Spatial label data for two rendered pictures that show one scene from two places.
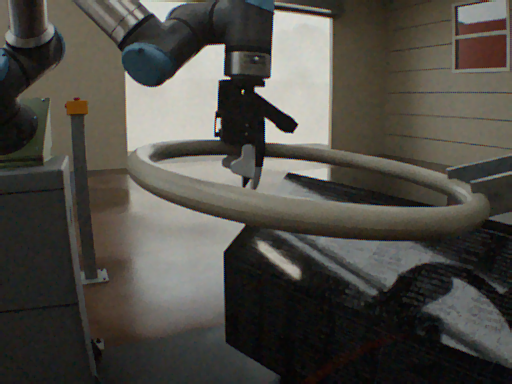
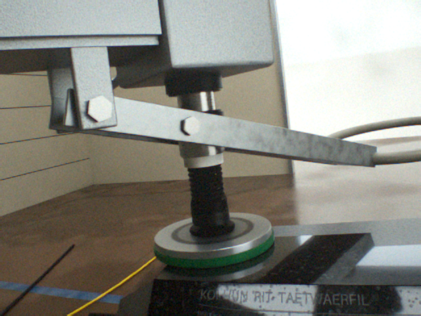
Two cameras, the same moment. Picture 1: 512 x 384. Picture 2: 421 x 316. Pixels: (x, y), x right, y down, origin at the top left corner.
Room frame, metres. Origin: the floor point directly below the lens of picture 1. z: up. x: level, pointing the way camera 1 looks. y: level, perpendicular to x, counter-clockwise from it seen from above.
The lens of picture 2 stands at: (0.89, -1.17, 1.04)
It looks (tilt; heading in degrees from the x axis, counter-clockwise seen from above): 7 degrees down; 136
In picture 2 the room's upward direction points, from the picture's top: 7 degrees counter-clockwise
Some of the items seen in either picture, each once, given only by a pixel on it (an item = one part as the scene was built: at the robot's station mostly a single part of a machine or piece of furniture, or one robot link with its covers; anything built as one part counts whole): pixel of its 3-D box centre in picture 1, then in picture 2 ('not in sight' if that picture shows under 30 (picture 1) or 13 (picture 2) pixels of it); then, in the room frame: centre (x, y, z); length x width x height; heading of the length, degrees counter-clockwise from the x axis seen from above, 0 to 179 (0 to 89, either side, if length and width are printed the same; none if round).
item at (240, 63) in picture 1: (247, 68); not in sight; (0.75, 0.00, 1.08); 0.10 x 0.09 x 0.05; 17
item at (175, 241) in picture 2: not in sight; (212, 232); (0.41, -0.72, 0.83); 0.21 x 0.21 x 0.01
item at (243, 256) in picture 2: not in sight; (212, 234); (0.41, -0.72, 0.82); 0.22 x 0.22 x 0.04
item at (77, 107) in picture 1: (82, 192); not in sight; (2.15, 0.98, 0.54); 0.20 x 0.20 x 1.09; 26
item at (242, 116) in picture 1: (241, 111); not in sight; (0.75, 0.01, 1.00); 0.09 x 0.08 x 0.12; 107
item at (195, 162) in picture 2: not in sight; (202, 154); (0.41, -0.72, 0.97); 0.07 x 0.07 x 0.04
